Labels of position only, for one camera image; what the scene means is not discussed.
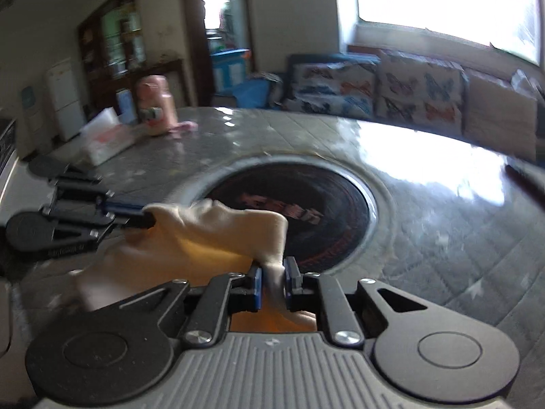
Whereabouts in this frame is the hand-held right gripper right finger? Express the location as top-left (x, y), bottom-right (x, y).
top-left (284, 257), bottom-right (429, 347)

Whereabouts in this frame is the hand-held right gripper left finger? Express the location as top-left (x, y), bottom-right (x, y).
top-left (118, 264), bottom-right (263, 347)

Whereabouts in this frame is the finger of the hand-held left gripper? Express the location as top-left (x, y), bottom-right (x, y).
top-left (54, 178), bottom-right (147, 216)
top-left (40, 206), bottom-right (155, 244)

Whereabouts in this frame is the cream sweater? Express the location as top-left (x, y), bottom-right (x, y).
top-left (70, 198), bottom-right (318, 333)

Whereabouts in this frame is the white tissue box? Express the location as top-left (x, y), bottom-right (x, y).
top-left (79, 107), bottom-right (145, 166)

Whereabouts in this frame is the round black induction hob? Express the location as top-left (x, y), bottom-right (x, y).
top-left (203, 163), bottom-right (375, 272)

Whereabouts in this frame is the pink cartoon face bottle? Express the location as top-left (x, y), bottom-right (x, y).
top-left (135, 75), bottom-right (179, 137)

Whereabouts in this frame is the white refrigerator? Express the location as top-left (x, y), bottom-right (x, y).
top-left (46, 57), bottom-right (88, 142)

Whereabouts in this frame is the dark wooden display cabinet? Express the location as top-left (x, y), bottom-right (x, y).
top-left (77, 0), bottom-right (189, 113)

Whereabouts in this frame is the dark blue sofa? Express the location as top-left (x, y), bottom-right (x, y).
top-left (232, 51), bottom-right (545, 163)

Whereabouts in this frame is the blue storage bin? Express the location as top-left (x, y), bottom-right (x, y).
top-left (211, 49), bottom-right (252, 94)

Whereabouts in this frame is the grey blanket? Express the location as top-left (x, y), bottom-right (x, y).
top-left (249, 72), bottom-right (284, 94)

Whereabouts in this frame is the butterfly print cushion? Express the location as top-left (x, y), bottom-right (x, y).
top-left (283, 62), bottom-right (378, 120)
top-left (375, 49), bottom-right (467, 135)

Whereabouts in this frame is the black remote control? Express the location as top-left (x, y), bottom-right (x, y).
top-left (504, 158), bottom-right (545, 206)

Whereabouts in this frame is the plain beige cushion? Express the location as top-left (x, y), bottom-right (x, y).
top-left (464, 68), bottom-right (540, 161)

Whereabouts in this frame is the white plush toy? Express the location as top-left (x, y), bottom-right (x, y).
top-left (510, 68), bottom-right (545, 94)

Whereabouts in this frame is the large bright window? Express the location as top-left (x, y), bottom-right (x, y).
top-left (334, 0), bottom-right (545, 67)

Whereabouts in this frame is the brown wooden door frame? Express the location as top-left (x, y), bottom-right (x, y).
top-left (179, 0), bottom-right (257, 107)

